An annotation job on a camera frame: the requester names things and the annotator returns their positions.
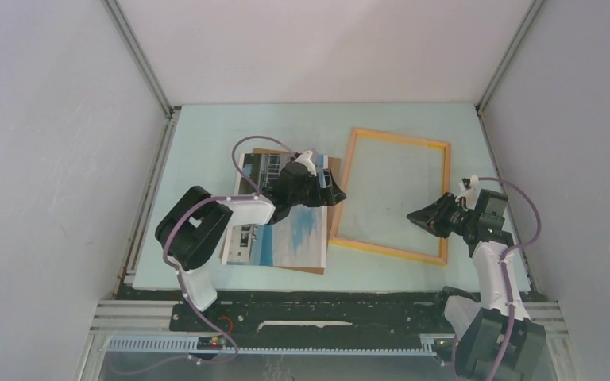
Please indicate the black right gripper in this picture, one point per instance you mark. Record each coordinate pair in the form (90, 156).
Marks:
(431, 217)

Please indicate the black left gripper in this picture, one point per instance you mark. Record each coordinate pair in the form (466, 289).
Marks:
(333, 194)

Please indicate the yellow wooden picture frame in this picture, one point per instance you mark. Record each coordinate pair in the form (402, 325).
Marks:
(386, 176)

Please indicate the building and sky photo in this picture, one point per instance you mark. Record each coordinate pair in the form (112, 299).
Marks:
(284, 236)

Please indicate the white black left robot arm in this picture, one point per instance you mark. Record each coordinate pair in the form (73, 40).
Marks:
(194, 227)

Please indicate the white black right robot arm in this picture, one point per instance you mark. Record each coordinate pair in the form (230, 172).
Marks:
(496, 338)

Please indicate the brown cardboard backing board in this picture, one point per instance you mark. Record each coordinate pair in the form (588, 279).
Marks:
(334, 168)

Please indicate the small circuit board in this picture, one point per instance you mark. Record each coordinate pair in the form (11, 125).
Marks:
(210, 343)

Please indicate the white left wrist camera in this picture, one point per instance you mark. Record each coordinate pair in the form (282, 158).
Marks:
(304, 163)

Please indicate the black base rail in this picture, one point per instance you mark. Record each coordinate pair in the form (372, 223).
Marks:
(320, 320)

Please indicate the left aluminium corner post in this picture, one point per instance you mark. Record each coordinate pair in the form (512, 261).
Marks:
(129, 37)

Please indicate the aluminium corner post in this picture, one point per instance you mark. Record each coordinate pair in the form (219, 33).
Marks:
(510, 54)
(129, 37)

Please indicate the right aluminium corner post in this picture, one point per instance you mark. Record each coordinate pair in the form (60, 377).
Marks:
(510, 54)

